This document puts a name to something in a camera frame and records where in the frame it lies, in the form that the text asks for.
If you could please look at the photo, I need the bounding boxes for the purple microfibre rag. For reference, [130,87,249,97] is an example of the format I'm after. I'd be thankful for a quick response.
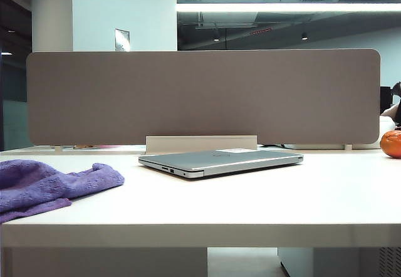
[0,160,125,224]

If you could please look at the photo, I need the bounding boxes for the silver closed laptop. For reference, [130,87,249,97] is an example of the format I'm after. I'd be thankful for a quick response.
[138,147,305,180]

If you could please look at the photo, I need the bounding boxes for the grey desk divider panel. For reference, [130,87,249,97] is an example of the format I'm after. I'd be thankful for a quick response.
[26,48,382,147]

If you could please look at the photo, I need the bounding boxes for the long ceiling light strip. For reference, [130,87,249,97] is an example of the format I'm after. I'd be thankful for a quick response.
[175,2,401,13]

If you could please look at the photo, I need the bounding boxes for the white desk leg panel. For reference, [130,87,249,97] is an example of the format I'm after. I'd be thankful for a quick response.
[0,247,208,277]

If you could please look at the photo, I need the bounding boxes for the black background monitor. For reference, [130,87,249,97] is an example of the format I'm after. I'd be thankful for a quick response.
[380,85,393,117]

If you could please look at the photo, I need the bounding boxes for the orange tangerine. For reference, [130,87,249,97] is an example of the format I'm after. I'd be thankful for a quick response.
[379,129,401,159]

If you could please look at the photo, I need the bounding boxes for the white cabinet with vent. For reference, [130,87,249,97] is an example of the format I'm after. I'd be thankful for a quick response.
[278,247,401,277]

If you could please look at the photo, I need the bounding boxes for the background person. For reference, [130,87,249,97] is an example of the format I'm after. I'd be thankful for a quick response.
[382,81,401,125]

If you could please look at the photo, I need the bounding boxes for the framed wall notice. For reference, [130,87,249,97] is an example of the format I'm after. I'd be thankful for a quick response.
[114,28,130,52]

